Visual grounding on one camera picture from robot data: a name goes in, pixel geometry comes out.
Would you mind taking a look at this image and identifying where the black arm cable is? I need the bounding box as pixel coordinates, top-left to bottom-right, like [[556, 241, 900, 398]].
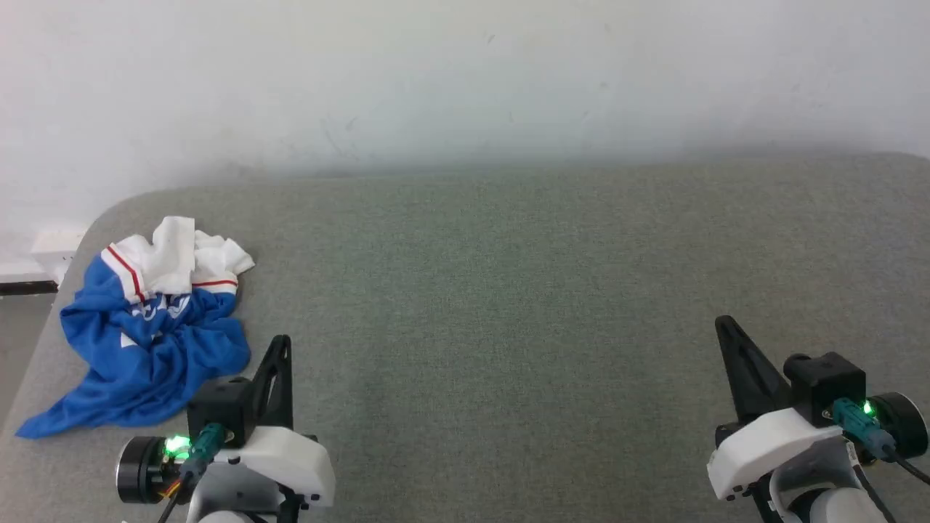
[[156, 423, 227, 523], [830, 397, 930, 486]]

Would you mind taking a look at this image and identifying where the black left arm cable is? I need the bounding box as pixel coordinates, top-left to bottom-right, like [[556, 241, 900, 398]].
[[156, 423, 227, 523]]

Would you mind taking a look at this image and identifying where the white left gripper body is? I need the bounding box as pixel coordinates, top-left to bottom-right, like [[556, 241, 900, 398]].
[[211, 426, 336, 509]]

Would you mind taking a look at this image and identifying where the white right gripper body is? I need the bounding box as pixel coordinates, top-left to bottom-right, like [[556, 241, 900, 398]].
[[707, 407, 862, 502]]

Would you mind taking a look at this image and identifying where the grey fabric sofa seat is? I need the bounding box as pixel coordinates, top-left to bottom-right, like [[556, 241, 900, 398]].
[[0, 151, 930, 523]]

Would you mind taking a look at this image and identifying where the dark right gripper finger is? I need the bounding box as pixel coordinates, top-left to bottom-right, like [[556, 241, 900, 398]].
[[714, 315, 794, 425]]

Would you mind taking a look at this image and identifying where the blue white Lakers jersey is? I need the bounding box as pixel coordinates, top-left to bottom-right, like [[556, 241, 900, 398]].
[[15, 216, 256, 439]]

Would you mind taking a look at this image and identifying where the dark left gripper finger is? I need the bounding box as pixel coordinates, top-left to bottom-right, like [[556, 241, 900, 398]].
[[249, 334, 294, 431]]

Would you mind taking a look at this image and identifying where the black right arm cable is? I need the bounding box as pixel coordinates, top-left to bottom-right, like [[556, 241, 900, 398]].
[[830, 397, 930, 486]]

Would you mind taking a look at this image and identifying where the white wall socket box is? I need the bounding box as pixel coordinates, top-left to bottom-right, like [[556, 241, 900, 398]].
[[31, 225, 89, 267]]

